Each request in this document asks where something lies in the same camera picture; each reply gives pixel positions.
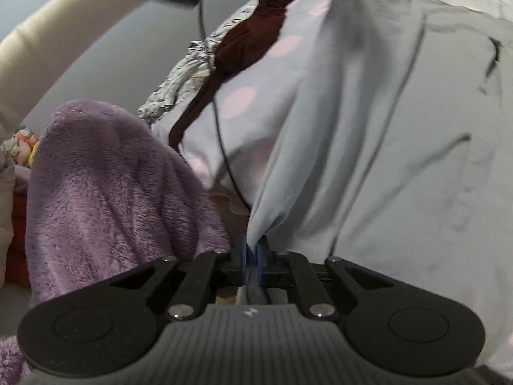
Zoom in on purple fleece pants leg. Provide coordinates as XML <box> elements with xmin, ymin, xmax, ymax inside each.
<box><xmin>0</xmin><ymin>99</ymin><xmax>232</xmax><ymax>385</ymax></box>

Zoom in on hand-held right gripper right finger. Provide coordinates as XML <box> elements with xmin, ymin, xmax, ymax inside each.
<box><xmin>254</xmin><ymin>237</ymin><xmax>394</xmax><ymax>321</ymax></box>

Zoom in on dark maroon garment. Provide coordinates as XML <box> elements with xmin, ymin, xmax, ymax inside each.
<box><xmin>169</xmin><ymin>0</ymin><xmax>301</xmax><ymax>149</ymax></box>

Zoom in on colourful printed cloth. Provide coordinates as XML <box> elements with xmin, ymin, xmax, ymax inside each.
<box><xmin>0</xmin><ymin>127</ymin><xmax>40</xmax><ymax>167</ymax></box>

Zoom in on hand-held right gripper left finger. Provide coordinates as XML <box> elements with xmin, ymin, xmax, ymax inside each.
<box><xmin>109</xmin><ymin>237</ymin><xmax>250</xmax><ymax>322</ymax></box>

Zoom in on person's left forearm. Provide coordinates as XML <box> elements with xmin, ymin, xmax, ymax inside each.
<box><xmin>0</xmin><ymin>0</ymin><xmax>156</xmax><ymax>137</ymax></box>

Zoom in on black cable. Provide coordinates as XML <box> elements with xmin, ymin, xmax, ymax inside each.
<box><xmin>198</xmin><ymin>0</ymin><xmax>251</xmax><ymax>211</ymax></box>

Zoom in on light grey garment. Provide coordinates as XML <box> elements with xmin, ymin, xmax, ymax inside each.
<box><xmin>245</xmin><ymin>0</ymin><xmax>513</xmax><ymax>373</ymax></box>

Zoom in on black and white patterned cloth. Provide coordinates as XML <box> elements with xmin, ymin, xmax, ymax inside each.
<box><xmin>138</xmin><ymin>5</ymin><xmax>257</xmax><ymax>124</ymax></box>

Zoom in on polka dot bed sheet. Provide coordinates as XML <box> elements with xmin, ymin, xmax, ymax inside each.
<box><xmin>151</xmin><ymin>0</ymin><xmax>513</xmax><ymax>216</ymax></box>

